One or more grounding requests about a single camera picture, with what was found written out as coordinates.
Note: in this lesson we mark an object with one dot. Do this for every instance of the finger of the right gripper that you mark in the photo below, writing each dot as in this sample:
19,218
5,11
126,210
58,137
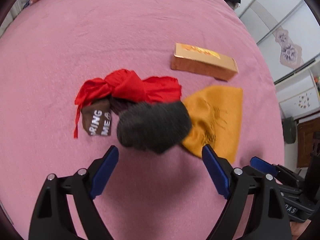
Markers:
256,179
281,173

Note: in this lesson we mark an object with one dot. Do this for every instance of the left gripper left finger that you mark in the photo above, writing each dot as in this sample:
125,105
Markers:
51,217

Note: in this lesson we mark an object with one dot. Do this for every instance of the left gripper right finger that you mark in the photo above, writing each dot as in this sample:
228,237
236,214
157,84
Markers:
268,218

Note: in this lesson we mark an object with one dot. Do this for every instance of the mustard yellow drawstring bag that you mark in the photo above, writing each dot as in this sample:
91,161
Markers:
215,113

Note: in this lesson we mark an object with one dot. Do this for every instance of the dark brown printed sock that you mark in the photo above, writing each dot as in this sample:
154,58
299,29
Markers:
97,119

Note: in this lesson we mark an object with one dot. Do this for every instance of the black fuzzy sock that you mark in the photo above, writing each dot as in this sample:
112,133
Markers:
155,128

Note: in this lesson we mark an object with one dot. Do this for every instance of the gold cardboard box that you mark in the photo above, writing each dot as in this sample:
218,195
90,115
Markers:
202,61

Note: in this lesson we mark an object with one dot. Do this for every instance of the red knotted cloth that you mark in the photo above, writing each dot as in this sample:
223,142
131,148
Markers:
126,84

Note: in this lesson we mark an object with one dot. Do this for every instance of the person's right hand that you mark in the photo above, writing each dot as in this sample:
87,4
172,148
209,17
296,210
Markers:
297,229

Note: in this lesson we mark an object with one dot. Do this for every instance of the brown wooden door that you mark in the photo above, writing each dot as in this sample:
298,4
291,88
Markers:
305,139

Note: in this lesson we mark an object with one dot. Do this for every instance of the dark green stool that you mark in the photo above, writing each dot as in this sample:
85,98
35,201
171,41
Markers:
289,130

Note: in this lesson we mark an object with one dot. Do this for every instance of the white shelf cabinet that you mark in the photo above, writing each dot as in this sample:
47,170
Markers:
298,94

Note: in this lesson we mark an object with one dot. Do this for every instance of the white sliding wardrobe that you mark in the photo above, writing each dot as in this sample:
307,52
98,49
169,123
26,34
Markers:
285,31

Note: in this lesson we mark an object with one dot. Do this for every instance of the pink bed sheet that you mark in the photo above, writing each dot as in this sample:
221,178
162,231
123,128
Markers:
54,46

